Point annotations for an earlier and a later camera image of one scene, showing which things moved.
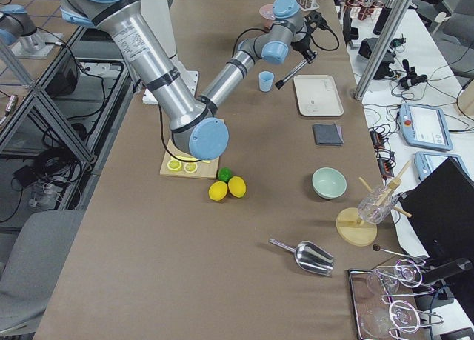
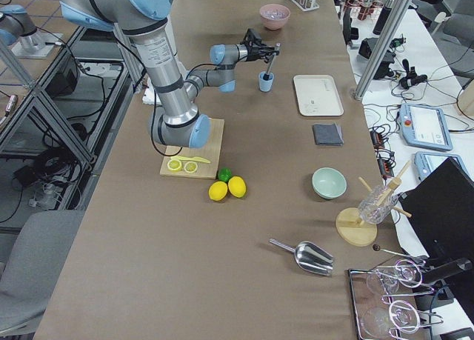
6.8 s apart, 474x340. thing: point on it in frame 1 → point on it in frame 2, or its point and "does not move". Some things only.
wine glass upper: (406, 272) does not move
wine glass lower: (401, 315) does not move
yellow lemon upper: (218, 190) does not move
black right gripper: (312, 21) → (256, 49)
